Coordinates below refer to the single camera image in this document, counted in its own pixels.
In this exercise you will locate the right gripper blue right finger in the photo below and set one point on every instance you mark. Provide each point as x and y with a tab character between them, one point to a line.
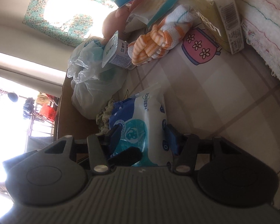
176	141

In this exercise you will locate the white yogurt cup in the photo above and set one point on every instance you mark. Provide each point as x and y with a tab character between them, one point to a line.
116	53

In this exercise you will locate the white tissue pack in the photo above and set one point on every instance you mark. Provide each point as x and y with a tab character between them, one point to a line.
147	13

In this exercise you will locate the white plaid blanket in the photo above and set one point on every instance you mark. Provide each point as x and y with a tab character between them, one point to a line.
261	27

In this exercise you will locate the plaid cartoon bed sheet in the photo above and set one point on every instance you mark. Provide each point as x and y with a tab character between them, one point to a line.
210	92

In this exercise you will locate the gold tissue box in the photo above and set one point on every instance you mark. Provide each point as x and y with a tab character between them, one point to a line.
222	19

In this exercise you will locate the orange striped knotted cloth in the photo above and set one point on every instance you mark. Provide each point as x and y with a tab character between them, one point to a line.
163	36

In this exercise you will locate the white tied plastic bag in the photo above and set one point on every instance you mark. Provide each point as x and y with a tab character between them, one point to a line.
93	84

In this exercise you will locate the red plastic bag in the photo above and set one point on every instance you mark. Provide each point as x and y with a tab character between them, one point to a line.
49	106

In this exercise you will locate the pink plush pig doll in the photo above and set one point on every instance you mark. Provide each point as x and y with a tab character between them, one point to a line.
116	21

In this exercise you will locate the blue wet wipes pack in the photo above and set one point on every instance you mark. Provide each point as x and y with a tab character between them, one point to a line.
143	120

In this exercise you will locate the brown cardboard box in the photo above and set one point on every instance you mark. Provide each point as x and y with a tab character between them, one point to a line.
68	120

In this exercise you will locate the floral teal curtain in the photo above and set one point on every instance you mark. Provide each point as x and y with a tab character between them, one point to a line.
69	21

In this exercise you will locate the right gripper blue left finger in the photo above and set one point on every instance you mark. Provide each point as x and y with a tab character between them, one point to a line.
112	139

